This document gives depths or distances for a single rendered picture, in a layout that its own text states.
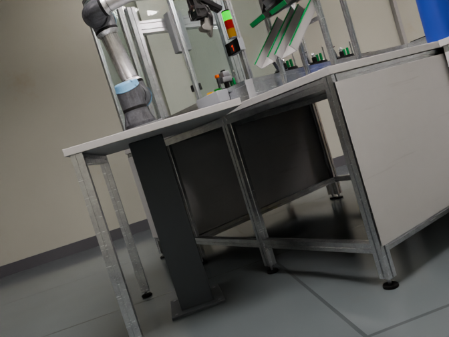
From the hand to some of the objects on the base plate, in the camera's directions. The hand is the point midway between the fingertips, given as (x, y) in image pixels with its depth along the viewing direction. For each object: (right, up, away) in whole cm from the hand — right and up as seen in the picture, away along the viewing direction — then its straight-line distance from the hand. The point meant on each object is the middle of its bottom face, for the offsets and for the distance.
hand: (211, 34), depth 223 cm
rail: (-3, -38, +32) cm, 49 cm away
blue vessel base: (+119, -1, +11) cm, 120 cm away
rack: (+53, -23, -6) cm, 58 cm away
